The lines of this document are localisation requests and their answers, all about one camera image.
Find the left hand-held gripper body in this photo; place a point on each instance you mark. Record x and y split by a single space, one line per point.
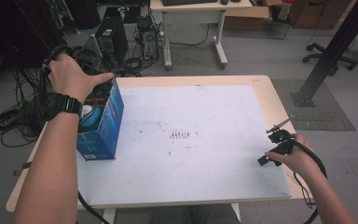
91 59

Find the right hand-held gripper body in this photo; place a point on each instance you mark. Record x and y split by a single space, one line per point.
282 137

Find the blue bottle with white cap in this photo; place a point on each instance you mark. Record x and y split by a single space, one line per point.
90 119

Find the blue cardboard box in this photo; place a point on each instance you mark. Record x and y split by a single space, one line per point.
105 133

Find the person's left hand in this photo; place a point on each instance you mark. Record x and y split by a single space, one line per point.
70 77

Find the person's right hand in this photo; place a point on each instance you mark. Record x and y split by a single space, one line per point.
301 163

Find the black computer tower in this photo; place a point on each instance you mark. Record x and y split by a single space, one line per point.
115 40

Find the black wristwatch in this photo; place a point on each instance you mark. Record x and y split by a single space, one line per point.
62 104

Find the light wooden table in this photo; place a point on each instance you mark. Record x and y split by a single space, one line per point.
270 93

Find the grey floor mat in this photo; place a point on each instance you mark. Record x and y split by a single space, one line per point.
323 115

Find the open grey computer case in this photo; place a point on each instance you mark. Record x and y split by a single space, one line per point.
148 40

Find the white table mat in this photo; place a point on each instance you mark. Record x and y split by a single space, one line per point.
199 168

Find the dark curtain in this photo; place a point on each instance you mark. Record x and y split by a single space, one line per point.
18 31

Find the black office chair base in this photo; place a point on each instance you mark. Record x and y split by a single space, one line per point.
326 57

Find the black metal stand pole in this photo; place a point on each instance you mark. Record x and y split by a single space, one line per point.
332 53

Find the black keyboard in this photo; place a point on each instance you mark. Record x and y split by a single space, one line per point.
186 2

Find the black tape strip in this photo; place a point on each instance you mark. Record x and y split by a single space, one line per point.
20 169

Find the white desk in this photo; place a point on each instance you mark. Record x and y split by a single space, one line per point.
199 14

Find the brown cardboard box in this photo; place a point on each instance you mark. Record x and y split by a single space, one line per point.
245 18

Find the brown cabinet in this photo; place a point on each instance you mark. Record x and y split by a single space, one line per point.
317 14

